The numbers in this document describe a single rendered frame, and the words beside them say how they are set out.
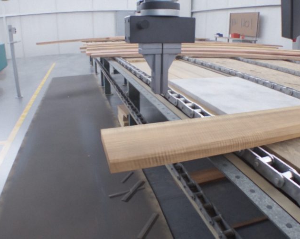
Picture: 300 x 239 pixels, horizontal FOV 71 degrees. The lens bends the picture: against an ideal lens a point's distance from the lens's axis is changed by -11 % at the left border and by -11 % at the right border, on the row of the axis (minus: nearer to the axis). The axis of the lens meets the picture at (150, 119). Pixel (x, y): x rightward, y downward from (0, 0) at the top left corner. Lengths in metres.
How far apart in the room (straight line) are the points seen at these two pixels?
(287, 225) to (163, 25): 0.41
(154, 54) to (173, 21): 0.07
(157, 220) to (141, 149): 1.08
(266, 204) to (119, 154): 0.29
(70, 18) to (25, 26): 2.33
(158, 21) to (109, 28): 12.42
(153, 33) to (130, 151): 0.23
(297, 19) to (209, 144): 0.33
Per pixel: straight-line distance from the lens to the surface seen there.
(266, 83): 1.40
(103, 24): 12.84
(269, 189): 0.51
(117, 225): 1.51
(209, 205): 0.85
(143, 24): 0.41
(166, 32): 0.45
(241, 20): 9.99
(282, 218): 0.44
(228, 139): 0.54
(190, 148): 0.49
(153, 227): 1.48
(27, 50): 13.03
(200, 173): 1.92
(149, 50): 0.45
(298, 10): 0.26
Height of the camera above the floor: 1.10
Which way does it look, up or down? 22 degrees down
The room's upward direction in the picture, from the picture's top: straight up
